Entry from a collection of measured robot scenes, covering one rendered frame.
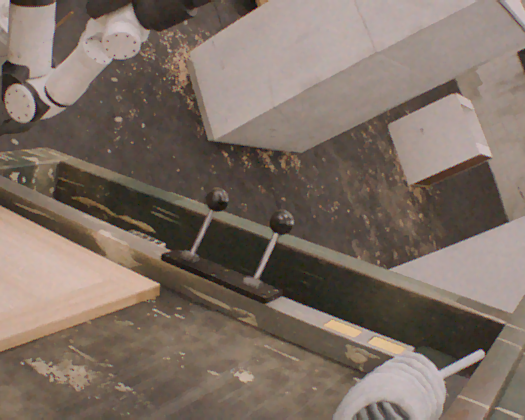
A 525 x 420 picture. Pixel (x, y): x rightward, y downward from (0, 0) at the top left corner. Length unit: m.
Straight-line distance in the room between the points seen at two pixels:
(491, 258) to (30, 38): 3.61
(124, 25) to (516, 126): 8.07
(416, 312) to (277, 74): 2.40
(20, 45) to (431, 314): 0.87
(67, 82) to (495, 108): 8.11
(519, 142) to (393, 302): 7.82
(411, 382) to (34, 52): 0.96
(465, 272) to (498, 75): 5.03
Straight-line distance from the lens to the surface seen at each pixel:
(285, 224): 1.00
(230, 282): 1.00
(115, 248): 1.13
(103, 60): 1.18
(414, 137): 5.88
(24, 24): 1.24
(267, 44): 3.47
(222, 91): 3.60
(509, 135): 8.95
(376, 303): 1.16
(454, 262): 4.48
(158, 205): 1.37
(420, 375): 0.49
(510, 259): 4.36
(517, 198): 8.87
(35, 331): 0.87
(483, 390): 0.38
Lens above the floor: 2.04
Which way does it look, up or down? 33 degrees down
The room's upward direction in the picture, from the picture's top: 65 degrees clockwise
